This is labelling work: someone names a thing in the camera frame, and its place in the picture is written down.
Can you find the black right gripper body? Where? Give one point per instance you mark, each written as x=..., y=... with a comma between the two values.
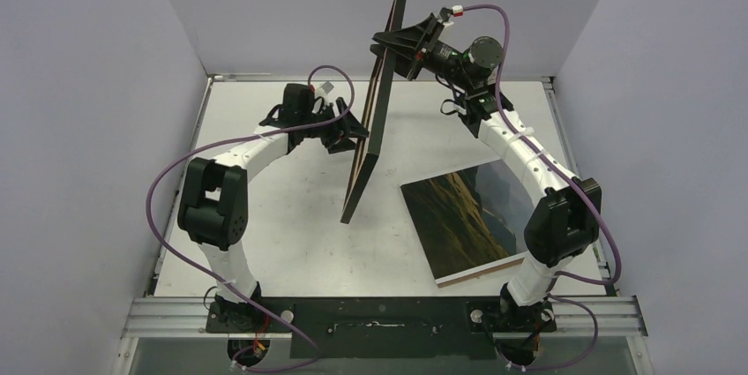
x=421, y=45

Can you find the aluminium rail front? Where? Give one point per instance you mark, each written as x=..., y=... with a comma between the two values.
x=188, y=317

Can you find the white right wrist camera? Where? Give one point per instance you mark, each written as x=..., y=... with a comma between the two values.
x=447, y=15

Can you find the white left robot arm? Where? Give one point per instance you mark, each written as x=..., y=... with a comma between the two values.
x=214, y=207

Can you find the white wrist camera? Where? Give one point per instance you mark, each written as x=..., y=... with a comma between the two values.
x=323, y=90
x=447, y=15

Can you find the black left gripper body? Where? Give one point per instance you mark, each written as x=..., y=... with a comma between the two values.
x=329, y=133

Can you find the brown frame backing board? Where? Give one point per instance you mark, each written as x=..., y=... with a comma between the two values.
x=477, y=271

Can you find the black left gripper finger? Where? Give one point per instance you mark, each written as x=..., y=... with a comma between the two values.
x=342, y=146
x=351, y=127

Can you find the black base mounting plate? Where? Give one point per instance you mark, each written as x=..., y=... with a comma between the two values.
x=392, y=327

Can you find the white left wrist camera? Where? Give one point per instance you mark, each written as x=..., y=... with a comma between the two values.
x=323, y=90

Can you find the wooden picture frame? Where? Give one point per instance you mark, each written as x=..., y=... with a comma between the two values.
x=368, y=150

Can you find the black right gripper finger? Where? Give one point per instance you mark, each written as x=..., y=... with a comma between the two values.
x=410, y=37
x=407, y=66

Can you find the landscape photo print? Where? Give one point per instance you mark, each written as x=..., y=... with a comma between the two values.
x=468, y=217

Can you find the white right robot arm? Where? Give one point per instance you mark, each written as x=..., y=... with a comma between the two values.
x=566, y=218

